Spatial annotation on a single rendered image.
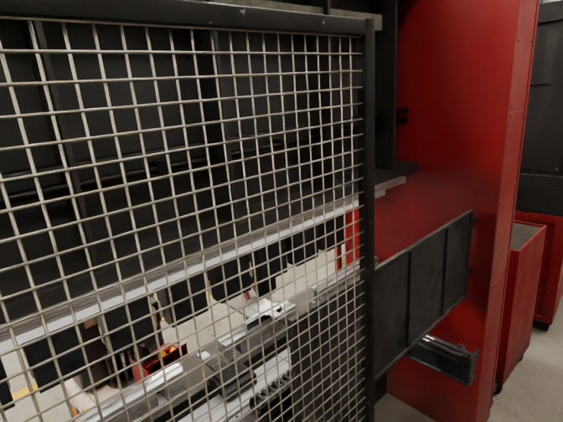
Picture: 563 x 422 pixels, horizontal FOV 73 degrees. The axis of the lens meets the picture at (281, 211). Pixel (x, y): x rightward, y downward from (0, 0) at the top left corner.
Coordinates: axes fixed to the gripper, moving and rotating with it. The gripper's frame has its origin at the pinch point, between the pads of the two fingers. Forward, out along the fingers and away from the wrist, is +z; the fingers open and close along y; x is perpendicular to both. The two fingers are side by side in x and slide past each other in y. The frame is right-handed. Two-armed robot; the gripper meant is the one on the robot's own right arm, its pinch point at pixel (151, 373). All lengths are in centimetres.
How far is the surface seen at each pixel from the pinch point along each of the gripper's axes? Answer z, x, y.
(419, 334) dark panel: 6, 70, 96
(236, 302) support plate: -20, 35, 30
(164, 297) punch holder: -42, -7, 51
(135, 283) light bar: -56, -24, 75
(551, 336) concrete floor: 103, 247, 102
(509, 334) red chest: 54, 158, 102
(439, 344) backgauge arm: 14, 76, 100
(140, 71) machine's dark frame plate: -109, -6, 77
